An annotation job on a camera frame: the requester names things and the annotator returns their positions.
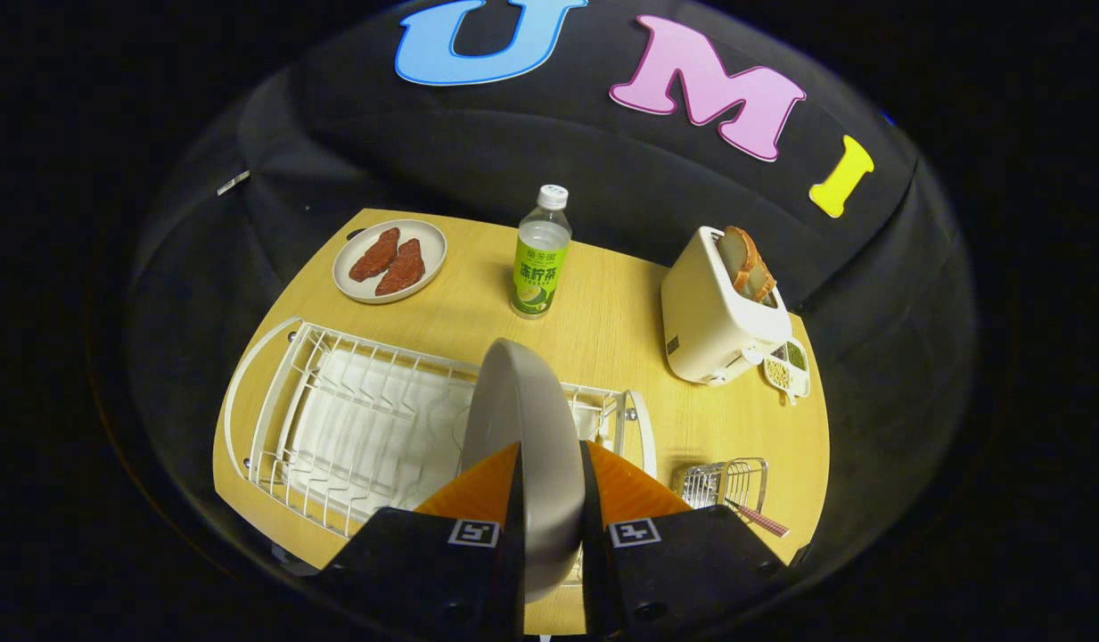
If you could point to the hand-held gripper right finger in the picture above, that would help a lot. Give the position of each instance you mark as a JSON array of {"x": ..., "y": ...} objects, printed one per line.
[{"x": 692, "y": 571}]

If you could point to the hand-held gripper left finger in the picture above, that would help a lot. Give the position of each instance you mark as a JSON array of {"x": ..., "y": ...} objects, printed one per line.
[{"x": 424, "y": 571}]

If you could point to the beige round plate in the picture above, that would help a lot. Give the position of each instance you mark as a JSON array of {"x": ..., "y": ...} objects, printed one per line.
[{"x": 531, "y": 428}]

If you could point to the white divided bean dish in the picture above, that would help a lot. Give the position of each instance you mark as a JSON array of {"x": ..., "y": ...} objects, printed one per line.
[{"x": 785, "y": 370}]

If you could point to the small beige plate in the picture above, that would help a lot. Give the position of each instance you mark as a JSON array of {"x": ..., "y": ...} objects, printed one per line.
[{"x": 429, "y": 241}]

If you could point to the white toaster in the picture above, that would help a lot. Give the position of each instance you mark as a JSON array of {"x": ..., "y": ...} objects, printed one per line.
[{"x": 705, "y": 321}]

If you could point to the toasted bread slice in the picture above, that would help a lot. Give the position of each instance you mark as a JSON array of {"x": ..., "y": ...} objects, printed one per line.
[
  {"x": 738, "y": 254},
  {"x": 765, "y": 283}
]

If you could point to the reddish brown meat piece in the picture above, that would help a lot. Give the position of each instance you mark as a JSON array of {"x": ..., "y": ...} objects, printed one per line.
[
  {"x": 375, "y": 254},
  {"x": 402, "y": 267}
]

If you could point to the green label drink bottle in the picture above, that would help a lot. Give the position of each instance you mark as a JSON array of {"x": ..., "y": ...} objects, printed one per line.
[{"x": 540, "y": 259}]

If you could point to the black backdrop cloth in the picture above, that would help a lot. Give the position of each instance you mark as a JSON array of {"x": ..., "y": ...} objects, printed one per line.
[{"x": 424, "y": 152}]

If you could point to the small white tag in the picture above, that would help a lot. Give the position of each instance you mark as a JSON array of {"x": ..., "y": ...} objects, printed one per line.
[{"x": 233, "y": 182}]

